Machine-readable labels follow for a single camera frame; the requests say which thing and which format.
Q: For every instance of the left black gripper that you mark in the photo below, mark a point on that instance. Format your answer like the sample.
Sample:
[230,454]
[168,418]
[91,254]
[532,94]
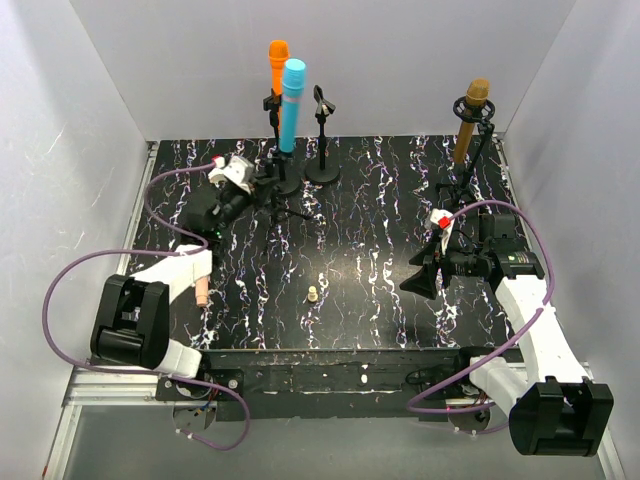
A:
[258,185]

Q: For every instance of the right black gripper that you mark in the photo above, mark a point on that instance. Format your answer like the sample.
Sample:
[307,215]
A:
[445,267]

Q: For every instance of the tripod clip stand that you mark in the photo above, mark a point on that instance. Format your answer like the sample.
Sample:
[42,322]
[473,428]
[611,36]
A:
[275,205]

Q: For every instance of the round-base mic stand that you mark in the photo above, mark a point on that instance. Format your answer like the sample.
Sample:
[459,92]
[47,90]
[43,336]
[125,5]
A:
[317,171]
[289,180]

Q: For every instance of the pink microphone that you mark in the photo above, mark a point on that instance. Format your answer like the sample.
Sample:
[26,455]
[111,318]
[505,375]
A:
[202,292]

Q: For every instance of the blue microphone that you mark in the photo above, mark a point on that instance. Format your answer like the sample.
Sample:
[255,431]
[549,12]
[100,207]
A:
[293,86]

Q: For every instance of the orange microphone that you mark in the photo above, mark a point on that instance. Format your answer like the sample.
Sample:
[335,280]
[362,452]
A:
[278,54]

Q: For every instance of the gold microphone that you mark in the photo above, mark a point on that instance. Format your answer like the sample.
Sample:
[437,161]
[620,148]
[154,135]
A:
[475,99]

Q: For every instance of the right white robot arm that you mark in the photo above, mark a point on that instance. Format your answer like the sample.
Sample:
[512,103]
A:
[552,406]

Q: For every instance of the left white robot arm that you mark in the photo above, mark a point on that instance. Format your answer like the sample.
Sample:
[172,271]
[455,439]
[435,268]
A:
[132,320]

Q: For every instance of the black marbled table mat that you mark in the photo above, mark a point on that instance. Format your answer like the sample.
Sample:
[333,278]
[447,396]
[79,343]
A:
[355,250]

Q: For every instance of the small beige adapter piece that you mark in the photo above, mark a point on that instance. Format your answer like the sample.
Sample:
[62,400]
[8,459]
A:
[312,294]

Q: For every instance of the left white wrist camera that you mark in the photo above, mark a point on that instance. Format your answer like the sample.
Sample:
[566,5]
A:
[236,170]

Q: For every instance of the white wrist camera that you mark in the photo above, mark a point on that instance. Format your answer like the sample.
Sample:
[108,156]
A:
[441,223]
[236,170]

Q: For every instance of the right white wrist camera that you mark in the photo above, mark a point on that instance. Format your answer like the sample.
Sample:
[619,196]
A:
[441,223]

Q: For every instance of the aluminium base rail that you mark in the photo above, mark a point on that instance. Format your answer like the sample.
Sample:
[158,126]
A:
[318,383]

